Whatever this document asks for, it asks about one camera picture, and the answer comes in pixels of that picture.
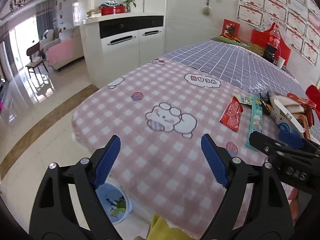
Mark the small candy wrapper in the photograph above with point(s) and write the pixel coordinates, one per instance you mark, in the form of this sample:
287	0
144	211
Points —
246	100

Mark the white paper cup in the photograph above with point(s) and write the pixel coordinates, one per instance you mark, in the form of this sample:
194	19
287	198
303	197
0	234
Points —
280	62

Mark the purple grid tablecloth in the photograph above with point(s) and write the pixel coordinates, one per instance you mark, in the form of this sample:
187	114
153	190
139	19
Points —
237	66

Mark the pink blanket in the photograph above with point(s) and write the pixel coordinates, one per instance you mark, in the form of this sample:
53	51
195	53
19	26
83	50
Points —
60	52

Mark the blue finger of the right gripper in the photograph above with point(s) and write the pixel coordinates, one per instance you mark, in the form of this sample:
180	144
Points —
290	139

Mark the red photo card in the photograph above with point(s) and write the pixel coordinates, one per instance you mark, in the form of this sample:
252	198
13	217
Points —
230	29

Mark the cola bottle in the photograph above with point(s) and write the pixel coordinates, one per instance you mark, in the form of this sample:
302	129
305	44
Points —
273	43

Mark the dark wooden chair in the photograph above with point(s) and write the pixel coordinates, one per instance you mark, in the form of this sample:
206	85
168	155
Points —
36	59

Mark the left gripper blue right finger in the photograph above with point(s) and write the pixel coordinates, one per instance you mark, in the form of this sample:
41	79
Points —
215	162

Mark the red gift box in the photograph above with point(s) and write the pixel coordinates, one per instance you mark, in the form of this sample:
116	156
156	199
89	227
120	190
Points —
112	10

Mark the beige sofa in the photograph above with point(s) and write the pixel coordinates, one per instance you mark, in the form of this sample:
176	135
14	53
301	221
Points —
71	33

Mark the black chandelier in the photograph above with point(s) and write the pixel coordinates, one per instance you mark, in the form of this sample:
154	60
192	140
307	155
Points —
17	4

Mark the white sideboard cabinet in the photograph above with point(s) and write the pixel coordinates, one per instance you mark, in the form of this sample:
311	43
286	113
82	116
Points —
117	44

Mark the blue white carton box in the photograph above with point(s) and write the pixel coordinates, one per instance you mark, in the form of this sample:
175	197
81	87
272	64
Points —
285	120

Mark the potted green plant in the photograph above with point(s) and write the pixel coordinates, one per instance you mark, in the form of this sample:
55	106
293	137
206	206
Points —
128	4

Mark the person right hand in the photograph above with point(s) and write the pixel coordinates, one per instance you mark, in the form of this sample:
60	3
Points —
294	207

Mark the blue plastic trash bucket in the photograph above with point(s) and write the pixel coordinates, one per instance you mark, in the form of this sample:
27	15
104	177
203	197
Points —
111	191

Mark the yellow garment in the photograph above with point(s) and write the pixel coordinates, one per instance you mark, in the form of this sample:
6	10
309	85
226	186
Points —
159	230

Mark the dark green snack wrapper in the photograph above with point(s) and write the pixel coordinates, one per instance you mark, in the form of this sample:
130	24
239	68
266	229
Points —
266	105

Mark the teal snack wrapper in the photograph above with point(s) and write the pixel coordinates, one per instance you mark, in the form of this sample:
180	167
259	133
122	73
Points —
256	123

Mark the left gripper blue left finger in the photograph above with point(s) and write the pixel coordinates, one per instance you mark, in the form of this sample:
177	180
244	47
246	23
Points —
103	160

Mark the red snack wrapper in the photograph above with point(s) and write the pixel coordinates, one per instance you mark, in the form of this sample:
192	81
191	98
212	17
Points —
231	115

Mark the brown red paper bag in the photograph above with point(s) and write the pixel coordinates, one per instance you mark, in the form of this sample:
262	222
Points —
306	121

